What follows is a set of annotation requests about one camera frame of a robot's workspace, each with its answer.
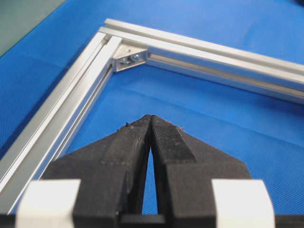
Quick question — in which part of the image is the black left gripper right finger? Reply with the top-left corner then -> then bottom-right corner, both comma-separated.
151,115 -> 251,228

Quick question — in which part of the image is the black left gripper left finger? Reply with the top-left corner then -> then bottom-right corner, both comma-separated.
42,115 -> 151,228

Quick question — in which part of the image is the silver aluminium extrusion frame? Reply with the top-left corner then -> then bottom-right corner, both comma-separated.
0,19 -> 304,214

